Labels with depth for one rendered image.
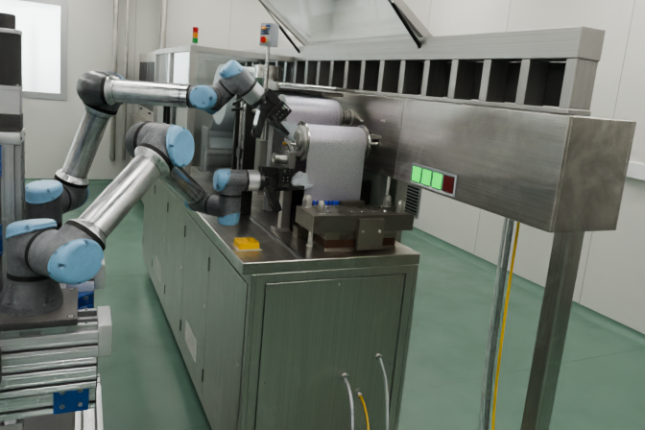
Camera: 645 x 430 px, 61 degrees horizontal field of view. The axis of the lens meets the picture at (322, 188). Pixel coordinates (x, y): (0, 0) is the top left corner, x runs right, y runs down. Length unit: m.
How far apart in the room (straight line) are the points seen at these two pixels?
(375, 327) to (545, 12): 3.44
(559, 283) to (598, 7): 3.12
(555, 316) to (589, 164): 0.46
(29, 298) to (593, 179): 1.47
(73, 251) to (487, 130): 1.16
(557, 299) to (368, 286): 0.61
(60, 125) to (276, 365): 5.86
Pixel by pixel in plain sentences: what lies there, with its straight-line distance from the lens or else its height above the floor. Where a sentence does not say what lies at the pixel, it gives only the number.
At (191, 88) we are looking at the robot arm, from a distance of 1.82.
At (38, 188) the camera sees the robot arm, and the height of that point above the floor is 1.04.
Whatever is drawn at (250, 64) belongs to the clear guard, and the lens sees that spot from 2.99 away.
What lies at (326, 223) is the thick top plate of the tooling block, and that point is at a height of 1.00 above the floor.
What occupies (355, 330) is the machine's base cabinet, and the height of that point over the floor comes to 0.63.
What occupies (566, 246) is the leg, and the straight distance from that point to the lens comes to 1.71.
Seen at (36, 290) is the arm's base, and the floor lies 0.88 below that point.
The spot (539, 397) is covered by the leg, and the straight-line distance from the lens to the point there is 1.86.
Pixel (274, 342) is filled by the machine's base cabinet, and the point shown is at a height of 0.62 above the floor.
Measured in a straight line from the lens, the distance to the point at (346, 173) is 2.08.
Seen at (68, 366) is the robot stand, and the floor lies 0.67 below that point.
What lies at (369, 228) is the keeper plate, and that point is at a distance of 1.93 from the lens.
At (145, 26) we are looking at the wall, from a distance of 7.46.
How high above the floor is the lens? 1.45
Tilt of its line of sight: 10 degrees down
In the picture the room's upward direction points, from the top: 5 degrees clockwise
